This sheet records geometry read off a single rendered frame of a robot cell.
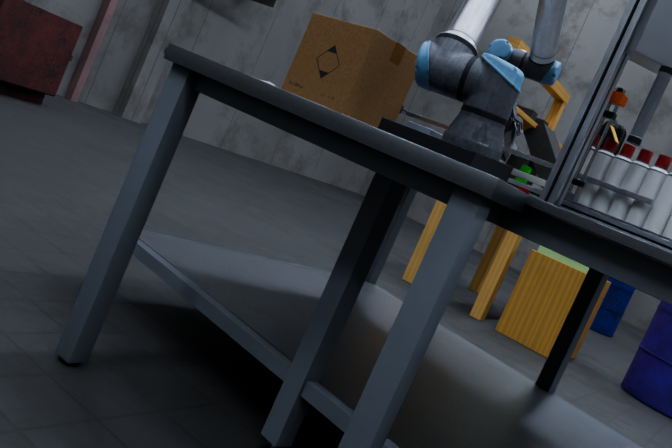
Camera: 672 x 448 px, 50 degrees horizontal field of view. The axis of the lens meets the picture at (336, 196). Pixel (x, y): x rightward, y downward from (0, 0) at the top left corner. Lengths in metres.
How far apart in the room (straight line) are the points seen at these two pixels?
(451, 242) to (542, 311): 3.87
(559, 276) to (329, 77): 3.24
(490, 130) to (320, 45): 0.76
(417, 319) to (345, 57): 1.08
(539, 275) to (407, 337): 3.88
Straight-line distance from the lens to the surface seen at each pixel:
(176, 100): 1.78
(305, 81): 2.30
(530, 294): 5.21
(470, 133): 1.75
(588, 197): 2.13
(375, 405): 1.40
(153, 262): 2.31
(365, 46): 2.19
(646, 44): 2.04
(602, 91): 2.03
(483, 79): 1.78
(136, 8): 8.86
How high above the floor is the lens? 0.78
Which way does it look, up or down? 4 degrees down
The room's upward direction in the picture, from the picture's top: 24 degrees clockwise
